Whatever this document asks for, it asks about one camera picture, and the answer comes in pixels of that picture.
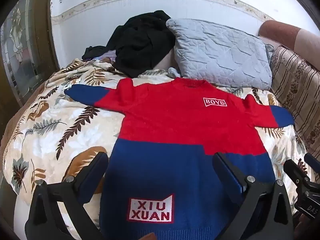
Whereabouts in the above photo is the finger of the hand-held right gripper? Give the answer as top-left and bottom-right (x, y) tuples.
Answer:
(284, 158), (311, 188)
(304, 152), (320, 175)

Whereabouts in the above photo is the wooden door with glass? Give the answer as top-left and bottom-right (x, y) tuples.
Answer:
(0, 0), (61, 113)

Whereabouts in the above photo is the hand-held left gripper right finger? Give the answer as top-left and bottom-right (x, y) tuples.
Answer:
(212, 151), (294, 240)

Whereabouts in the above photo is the brown and pink bolster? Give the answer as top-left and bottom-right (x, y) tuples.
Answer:
(259, 20), (320, 54)

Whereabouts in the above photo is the purple cloth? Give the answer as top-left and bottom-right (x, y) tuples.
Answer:
(95, 51), (118, 63)

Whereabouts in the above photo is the striped beige cushion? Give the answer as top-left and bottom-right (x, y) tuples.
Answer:
(270, 45), (320, 167)

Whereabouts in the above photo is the red and blue knit sweater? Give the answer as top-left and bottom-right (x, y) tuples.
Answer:
(64, 77), (295, 240)

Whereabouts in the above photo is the black garment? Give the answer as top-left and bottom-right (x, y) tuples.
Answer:
(82, 10), (177, 78)

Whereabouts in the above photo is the grey quilted pillow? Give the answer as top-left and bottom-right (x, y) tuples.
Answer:
(165, 18), (273, 92)

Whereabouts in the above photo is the leaf print blanket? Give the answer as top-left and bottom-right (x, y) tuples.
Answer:
(0, 58), (316, 240)

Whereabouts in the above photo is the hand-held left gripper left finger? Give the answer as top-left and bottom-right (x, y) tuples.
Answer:
(24, 152), (109, 240)

